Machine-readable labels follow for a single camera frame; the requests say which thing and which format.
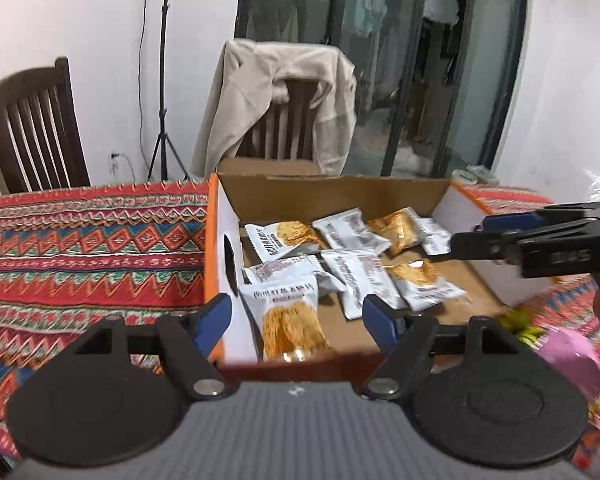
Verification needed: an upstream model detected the white crisps snack packet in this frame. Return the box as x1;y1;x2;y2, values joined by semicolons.
252;282;341;363

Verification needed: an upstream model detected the wooden chair with jacket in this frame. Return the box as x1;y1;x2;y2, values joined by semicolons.
235;79;322;162

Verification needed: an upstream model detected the beige jacket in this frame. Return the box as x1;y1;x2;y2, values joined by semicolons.
192;39;357;177

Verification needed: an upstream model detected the red patterned tablecloth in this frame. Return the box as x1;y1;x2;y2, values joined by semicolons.
0;179;600;480

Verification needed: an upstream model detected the dark wooden chair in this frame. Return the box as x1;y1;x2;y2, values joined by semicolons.
0;57;91;196

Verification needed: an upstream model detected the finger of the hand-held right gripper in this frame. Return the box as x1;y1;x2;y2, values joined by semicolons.
450;227;521;263
481;201;600;232

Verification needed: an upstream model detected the small white box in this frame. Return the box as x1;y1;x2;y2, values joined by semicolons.
467;164;501;184

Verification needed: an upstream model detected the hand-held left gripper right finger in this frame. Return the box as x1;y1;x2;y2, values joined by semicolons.
361;293;522;403

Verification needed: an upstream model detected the green snack packet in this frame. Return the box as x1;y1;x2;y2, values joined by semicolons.
500;310;546;346

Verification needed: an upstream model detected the black framed glass sliding door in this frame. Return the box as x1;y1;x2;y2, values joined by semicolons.
235;0;531;182

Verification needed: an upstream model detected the purple snack packet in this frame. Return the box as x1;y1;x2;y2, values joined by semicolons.
536;329;600;403

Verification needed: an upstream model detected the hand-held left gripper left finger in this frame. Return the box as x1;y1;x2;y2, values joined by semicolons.
72;292;233;403

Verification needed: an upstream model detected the studio light on stand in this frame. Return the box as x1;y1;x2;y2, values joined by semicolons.
147;0;191;182

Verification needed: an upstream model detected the orange cardboard box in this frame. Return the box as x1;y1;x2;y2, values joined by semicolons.
203;157;566;368

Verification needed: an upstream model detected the pile of snack packets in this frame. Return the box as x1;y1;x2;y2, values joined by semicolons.
240;207;468;321

